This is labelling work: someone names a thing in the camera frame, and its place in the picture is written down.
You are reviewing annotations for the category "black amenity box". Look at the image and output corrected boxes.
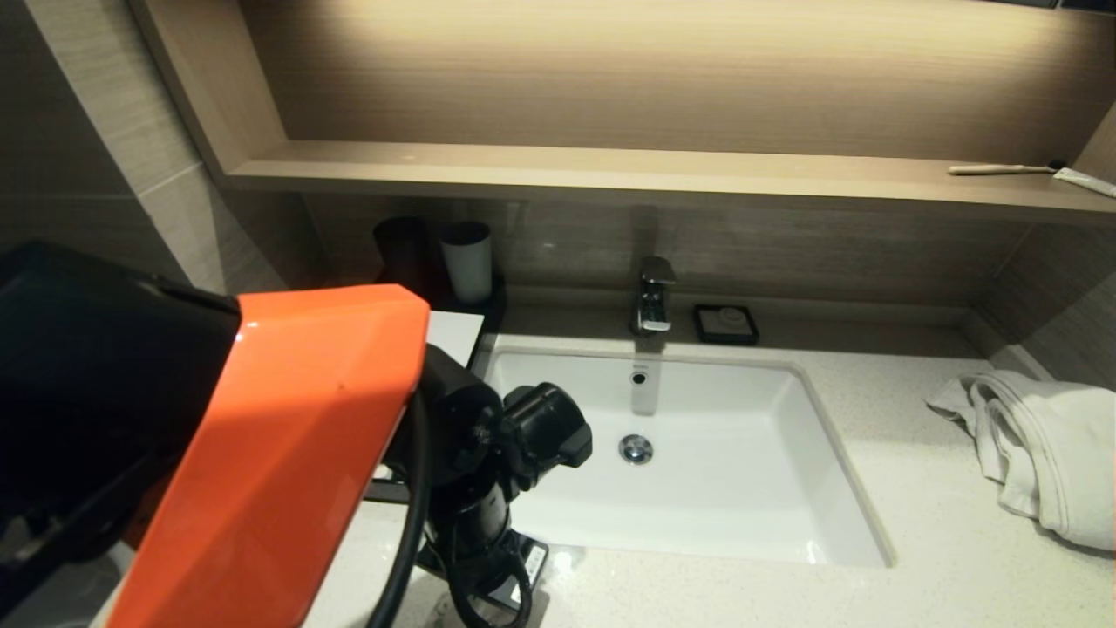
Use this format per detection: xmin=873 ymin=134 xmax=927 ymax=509
xmin=427 ymin=272 xmax=508 ymax=372

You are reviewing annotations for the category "white rectangular sink basin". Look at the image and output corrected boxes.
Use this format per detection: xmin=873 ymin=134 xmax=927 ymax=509
xmin=475 ymin=345 xmax=897 ymax=570

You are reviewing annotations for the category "white cup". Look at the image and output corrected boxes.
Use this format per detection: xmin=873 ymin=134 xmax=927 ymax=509
xmin=439 ymin=221 xmax=493 ymax=304

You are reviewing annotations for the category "black square soap dish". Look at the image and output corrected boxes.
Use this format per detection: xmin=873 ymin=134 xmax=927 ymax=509
xmin=693 ymin=303 xmax=759 ymax=346

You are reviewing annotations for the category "chrome faucet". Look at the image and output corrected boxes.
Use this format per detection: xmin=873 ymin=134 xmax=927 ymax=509
xmin=629 ymin=255 xmax=678 ymax=337

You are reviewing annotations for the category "black cup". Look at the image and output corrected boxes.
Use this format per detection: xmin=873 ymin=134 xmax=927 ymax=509
xmin=373 ymin=216 xmax=430 ymax=289

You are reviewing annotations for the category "white folded towel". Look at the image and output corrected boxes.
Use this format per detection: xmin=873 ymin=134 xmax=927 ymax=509
xmin=924 ymin=370 xmax=1116 ymax=553

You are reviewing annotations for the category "beige toothbrush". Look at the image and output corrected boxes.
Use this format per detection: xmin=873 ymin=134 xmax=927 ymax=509
xmin=948 ymin=162 xmax=1066 ymax=177

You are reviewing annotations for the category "white toothpaste tube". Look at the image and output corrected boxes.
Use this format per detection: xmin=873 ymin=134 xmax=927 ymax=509
xmin=1052 ymin=167 xmax=1116 ymax=200

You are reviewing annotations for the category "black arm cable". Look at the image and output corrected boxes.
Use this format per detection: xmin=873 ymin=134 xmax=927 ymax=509
xmin=366 ymin=388 xmax=434 ymax=628

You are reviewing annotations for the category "wooden wall shelf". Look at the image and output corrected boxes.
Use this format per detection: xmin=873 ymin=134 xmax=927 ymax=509
xmin=218 ymin=140 xmax=1116 ymax=229

